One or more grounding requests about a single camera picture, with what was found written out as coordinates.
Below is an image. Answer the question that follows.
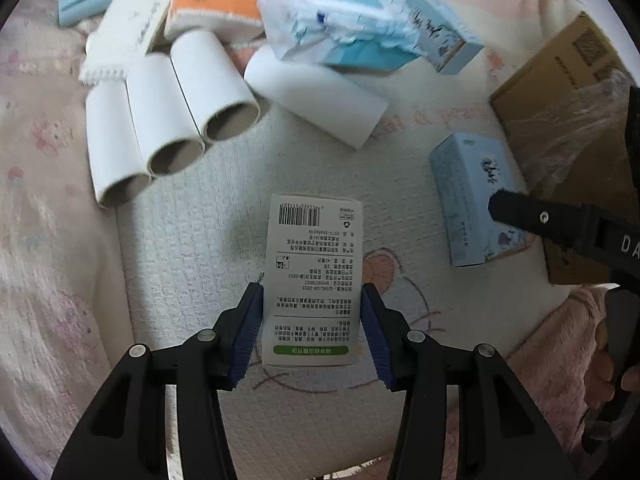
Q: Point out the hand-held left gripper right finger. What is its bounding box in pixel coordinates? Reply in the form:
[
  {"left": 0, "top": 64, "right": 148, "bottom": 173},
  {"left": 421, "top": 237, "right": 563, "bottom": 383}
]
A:
[{"left": 360, "top": 282, "right": 578, "bottom": 480}]

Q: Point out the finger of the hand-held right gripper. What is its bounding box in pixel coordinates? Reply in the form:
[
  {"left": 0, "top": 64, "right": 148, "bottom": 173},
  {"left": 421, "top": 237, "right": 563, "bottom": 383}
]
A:
[{"left": 487, "top": 189, "right": 598, "bottom": 257}]

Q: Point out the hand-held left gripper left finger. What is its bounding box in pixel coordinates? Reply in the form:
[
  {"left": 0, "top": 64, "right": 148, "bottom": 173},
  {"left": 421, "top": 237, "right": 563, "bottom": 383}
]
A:
[{"left": 50, "top": 282, "right": 264, "bottom": 480}]

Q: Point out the light blue ink-print box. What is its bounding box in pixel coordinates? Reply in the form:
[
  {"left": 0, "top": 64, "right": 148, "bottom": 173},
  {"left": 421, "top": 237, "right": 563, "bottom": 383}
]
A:
[
  {"left": 402, "top": 0, "right": 486, "bottom": 75},
  {"left": 429, "top": 132, "right": 533, "bottom": 267}
]

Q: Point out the white box green stripe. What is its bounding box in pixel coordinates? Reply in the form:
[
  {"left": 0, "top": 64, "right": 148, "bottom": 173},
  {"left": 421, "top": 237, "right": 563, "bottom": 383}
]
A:
[{"left": 262, "top": 192, "right": 363, "bottom": 368}]

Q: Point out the brown cardboard box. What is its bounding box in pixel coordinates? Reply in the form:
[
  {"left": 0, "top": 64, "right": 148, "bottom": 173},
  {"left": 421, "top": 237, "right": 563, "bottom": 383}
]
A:
[{"left": 489, "top": 10, "right": 640, "bottom": 286}]

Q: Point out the person's right hand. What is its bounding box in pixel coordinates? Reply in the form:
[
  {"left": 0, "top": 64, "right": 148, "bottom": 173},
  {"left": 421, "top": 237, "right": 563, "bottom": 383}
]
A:
[{"left": 584, "top": 314, "right": 612, "bottom": 412}]

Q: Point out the pink cartoon print sofa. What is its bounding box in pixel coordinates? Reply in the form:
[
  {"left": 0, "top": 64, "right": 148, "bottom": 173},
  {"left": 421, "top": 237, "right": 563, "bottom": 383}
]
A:
[{"left": 0, "top": 0, "right": 640, "bottom": 480}]

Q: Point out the pink fluffy blanket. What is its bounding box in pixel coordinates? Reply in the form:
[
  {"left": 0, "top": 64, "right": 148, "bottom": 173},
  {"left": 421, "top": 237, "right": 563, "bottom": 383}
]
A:
[{"left": 505, "top": 285, "right": 611, "bottom": 461}]

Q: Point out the pink patterned pillow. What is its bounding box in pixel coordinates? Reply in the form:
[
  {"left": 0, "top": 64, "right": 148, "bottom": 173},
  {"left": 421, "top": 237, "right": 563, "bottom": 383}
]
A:
[{"left": 0, "top": 0, "right": 136, "bottom": 461}]

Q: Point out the blue wet wipes pack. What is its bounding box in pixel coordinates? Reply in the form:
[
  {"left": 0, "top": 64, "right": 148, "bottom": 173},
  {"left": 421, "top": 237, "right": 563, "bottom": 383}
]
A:
[{"left": 257, "top": 0, "right": 423, "bottom": 73}]

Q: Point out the white and orange box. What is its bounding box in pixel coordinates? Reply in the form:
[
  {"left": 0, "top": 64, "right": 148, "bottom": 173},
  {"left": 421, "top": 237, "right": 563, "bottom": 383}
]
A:
[{"left": 164, "top": 0, "right": 266, "bottom": 41}]

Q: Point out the tall white box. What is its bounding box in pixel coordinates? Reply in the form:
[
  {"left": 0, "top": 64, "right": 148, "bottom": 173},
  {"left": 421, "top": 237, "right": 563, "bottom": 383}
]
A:
[{"left": 79, "top": 0, "right": 178, "bottom": 86}]

